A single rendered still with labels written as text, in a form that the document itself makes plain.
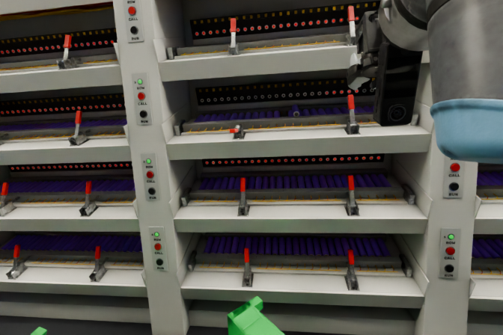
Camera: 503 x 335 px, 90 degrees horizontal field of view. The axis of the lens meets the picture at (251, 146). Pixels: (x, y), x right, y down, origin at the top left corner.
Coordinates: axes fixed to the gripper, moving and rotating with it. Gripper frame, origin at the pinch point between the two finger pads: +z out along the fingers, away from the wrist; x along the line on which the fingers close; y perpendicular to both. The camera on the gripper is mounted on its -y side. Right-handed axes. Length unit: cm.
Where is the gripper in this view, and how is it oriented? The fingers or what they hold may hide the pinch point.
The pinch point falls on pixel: (364, 87)
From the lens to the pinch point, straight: 55.1
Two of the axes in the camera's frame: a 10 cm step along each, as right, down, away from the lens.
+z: 1.3, 0.9, 9.9
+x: -9.9, 0.4, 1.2
